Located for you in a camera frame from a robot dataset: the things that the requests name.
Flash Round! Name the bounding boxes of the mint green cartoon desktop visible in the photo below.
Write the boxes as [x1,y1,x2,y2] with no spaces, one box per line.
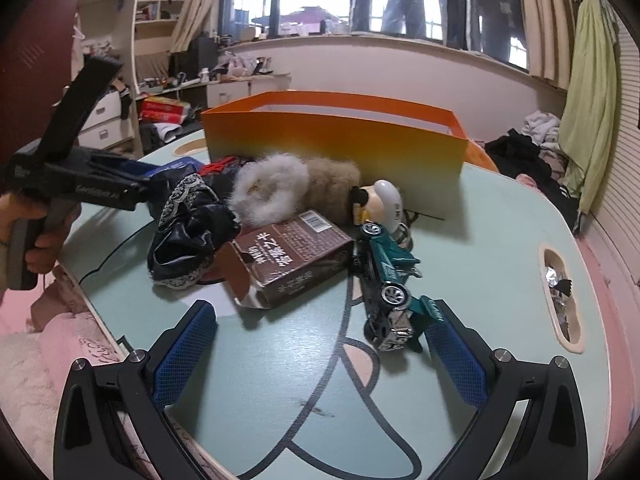
[60,132,608,480]

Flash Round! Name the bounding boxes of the white fur scrunchie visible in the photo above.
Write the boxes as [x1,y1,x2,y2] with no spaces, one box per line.
[231,154,311,226]

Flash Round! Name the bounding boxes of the red hair clip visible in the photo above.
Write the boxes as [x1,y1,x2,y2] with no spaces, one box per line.
[202,156,251,176]

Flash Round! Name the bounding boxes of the orange cardboard box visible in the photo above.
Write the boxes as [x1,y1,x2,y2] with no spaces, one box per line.
[200,91,471,221]

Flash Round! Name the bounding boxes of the dark hanging pants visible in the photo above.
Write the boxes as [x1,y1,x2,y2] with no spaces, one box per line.
[480,0,526,61]

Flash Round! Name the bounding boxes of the black satin lace scrunchie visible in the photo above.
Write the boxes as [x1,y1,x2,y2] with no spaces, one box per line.
[146,172,243,292]

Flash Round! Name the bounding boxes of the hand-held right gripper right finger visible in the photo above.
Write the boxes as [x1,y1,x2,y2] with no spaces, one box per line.
[424,302,590,480]

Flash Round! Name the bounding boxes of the white clothes pile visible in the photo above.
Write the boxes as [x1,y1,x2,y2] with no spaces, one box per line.
[522,110,563,148]

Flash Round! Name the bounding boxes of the beige curtain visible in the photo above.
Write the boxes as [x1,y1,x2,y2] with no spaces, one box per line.
[170,0,226,53]
[515,0,576,91]

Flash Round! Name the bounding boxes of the light green hanging garment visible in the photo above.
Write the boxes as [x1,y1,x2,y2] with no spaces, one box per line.
[557,0,621,216]

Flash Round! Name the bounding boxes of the white round toy figure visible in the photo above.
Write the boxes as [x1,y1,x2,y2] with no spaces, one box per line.
[350,180,403,233]

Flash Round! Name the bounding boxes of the brown fur scrunchie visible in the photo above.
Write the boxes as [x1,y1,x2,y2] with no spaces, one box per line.
[300,156,363,226]

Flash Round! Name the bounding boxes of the person's left hand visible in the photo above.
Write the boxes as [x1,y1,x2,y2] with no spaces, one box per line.
[0,192,83,288]

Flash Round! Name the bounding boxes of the white bookshelf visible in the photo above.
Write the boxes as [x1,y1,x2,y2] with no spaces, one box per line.
[75,0,196,96]

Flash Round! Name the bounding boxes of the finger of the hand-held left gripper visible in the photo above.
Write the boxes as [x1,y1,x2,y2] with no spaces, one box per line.
[92,155,202,196]

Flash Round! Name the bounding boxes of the brown drink carton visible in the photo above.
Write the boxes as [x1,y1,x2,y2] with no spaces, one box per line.
[231,209,355,309]

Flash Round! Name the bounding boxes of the silver foil wrapper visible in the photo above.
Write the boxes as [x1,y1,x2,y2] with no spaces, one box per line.
[545,265,576,341]

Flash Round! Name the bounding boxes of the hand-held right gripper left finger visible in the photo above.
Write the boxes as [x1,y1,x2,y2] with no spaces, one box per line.
[52,300,219,480]

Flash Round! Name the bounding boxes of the white cluttered side desk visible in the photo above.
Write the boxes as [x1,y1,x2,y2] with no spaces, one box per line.
[180,74,293,111]

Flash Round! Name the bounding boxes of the pink fluffy blanket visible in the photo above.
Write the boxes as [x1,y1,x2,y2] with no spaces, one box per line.
[0,260,126,480]

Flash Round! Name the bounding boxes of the white louvered wardrobe door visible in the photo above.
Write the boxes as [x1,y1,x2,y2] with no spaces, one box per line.
[582,25,640,281]

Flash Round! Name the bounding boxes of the red cardboard box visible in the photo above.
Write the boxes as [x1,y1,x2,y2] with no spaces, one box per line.
[140,96,193,125]

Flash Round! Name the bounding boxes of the teal toy car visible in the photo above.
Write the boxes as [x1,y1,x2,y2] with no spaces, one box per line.
[350,221,446,352]

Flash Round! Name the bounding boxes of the black monitor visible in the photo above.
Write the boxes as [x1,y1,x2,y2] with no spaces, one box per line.
[170,35,221,78]

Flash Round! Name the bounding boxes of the white drawer cabinet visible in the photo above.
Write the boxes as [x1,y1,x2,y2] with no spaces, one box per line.
[75,87,138,153]

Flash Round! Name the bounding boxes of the black clothes pile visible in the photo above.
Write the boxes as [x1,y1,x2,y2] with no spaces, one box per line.
[485,129,583,231]

